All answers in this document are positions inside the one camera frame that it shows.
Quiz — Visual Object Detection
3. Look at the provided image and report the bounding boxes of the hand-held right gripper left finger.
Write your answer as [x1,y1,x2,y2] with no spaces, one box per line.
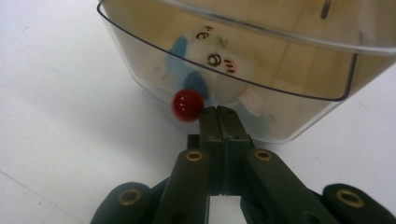
[188,105,226,196]

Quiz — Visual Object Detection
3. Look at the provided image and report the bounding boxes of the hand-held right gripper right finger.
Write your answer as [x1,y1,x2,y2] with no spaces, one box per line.
[218,105,254,196]

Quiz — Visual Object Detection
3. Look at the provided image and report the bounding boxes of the white and blue plush toy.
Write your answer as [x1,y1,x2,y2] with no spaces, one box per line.
[164,25,273,138]

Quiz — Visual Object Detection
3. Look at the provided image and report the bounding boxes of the clear drawer with red knob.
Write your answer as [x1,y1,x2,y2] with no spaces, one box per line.
[96,0,396,145]

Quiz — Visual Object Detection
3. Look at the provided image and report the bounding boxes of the white table mat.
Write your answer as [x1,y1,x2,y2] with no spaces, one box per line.
[0,0,396,224]

